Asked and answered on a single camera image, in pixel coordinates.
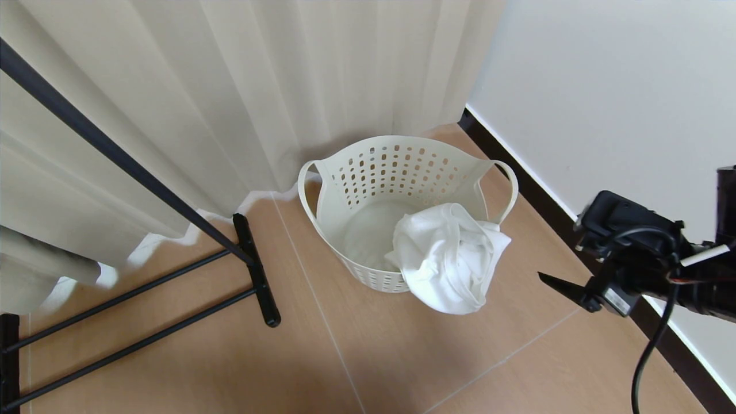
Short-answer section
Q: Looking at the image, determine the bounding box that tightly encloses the white garment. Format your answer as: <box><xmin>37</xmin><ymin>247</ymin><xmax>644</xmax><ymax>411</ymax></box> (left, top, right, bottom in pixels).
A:
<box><xmin>384</xmin><ymin>202</ymin><xmax>513</xmax><ymax>316</ymax></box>

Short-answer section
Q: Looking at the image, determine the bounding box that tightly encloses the black clothes rack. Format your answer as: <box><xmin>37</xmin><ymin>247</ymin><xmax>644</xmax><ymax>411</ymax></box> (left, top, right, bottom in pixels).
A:
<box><xmin>0</xmin><ymin>37</ymin><xmax>282</xmax><ymax>414</ymax></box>

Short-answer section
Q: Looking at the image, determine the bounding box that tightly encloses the white laundry basket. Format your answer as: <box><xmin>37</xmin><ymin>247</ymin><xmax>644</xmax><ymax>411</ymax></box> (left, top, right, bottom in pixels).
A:
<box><xmin>297</xmin><ymin>135</ymin><xmax>520</xmax><ymax>294</ymax></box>

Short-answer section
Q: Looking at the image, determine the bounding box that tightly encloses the beige curtain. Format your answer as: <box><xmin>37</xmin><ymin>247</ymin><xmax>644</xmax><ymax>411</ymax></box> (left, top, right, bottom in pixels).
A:
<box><xmin>0</xmin><ymin>0</ymin><xmax>508</xmax><ymax>316</ymax></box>

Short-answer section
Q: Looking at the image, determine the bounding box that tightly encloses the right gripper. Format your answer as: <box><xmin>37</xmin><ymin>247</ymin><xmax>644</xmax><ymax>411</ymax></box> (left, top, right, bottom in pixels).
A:
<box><xmin>537</xmin><ymin>258</ymin><xmax>697</xmax><ymax>318</ymax></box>

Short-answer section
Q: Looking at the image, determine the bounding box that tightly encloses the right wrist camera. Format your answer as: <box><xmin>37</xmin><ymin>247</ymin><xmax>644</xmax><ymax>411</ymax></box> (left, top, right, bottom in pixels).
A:
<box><xmin>574</xmin><ymin>190</ymin><xmax>686</xmax><ymax>260</ymax></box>

